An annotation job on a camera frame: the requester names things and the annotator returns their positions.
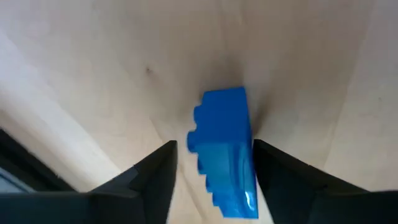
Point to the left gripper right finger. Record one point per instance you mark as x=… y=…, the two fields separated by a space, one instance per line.
x=286 y=193

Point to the black aluminium table frame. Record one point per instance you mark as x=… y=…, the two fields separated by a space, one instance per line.
x=25 y=166

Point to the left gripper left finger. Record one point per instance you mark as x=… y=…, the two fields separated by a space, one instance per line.
x=146 y=193

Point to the blue toy brick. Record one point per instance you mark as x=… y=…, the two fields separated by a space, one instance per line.
x=224 y=140

